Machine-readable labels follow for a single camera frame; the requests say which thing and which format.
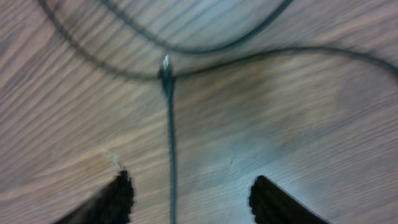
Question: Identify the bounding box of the black charger cable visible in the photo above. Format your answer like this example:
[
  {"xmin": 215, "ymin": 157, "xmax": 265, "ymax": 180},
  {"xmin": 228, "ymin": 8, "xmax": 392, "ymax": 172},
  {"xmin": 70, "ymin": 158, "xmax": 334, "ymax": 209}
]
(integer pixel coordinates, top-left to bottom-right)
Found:
[{"xmin": 35, "ymin": 0, "xmax": 398, "ymax": 224}]

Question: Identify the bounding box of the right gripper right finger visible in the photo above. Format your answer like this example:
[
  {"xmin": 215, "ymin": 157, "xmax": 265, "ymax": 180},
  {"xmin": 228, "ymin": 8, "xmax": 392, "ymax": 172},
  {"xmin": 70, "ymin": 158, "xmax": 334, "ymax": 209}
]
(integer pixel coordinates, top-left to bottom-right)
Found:
[{"xmin": 249, "ymin": 175, "xmax": 328, "ymax": 224}]

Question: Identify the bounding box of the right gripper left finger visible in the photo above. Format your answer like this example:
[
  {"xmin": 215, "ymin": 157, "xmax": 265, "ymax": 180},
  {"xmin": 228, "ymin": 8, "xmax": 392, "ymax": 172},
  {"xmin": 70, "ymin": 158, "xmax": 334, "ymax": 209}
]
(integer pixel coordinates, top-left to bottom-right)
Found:
[{"xmin": 55, "ymin": 169, "xmax": 134, "ymax": 224}]

